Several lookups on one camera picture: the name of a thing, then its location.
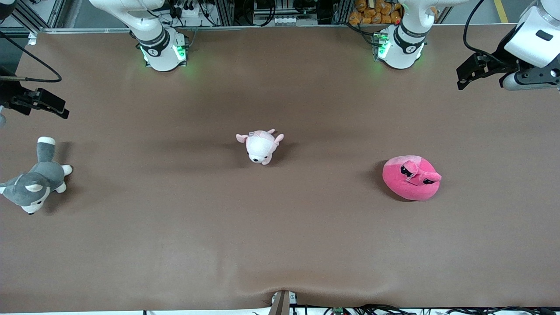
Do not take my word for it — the bright pink round plush toy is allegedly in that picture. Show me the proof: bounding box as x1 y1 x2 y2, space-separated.
382 155 442 202

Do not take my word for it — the white power strip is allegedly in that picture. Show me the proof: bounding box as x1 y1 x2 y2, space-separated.
173 3 203 19

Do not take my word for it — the pile of orange items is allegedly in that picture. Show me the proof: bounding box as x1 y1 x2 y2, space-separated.
349 0 403 25

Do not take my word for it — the black equipment rack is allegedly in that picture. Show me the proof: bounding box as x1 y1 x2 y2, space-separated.
234 0 350 26

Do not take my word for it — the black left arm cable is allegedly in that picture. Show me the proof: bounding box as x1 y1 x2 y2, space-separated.
463 0 521 66

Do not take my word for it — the aluminium frame post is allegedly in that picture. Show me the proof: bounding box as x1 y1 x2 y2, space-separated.
213 0 235 26

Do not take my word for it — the aluminium corner frame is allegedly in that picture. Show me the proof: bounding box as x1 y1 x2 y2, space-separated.
11 0 67 31

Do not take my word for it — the pale pink white plush toy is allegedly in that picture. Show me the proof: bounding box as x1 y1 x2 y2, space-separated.
235 129 285 166

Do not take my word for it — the aluminium table edge rail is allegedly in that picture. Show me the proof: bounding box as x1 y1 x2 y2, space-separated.
0 22 530 35

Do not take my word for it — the aluminium profile post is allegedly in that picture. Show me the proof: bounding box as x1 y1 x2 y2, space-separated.
268 290 299 315

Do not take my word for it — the grey white husky plush toy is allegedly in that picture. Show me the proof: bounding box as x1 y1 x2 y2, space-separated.
0 136 73 215

